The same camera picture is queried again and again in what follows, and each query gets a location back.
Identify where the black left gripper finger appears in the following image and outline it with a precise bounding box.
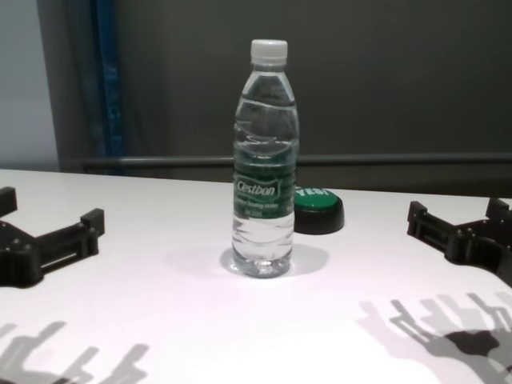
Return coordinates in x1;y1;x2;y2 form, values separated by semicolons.
38;207;106;277
0;186;18;219

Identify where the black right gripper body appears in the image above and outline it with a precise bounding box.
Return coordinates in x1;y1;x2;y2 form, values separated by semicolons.
450;219;512;287

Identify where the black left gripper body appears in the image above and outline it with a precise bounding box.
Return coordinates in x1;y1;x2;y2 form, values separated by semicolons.
0;219;45;287

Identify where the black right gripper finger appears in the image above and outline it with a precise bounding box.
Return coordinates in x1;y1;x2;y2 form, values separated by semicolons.
406;201;457;251
486;198;512;225

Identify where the clear Cestbon water bottle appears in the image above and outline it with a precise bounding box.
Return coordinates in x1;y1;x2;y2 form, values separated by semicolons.
230;38;301;278

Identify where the green YES push button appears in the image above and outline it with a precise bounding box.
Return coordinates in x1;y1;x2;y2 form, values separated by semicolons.
294;186;346;235

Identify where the blue metal shelf upright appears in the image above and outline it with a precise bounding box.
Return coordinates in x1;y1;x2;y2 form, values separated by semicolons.
90;0;125;175

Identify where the grey horizontal metal rail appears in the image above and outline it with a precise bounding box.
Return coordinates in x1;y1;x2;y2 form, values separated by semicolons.
82;154;512;171

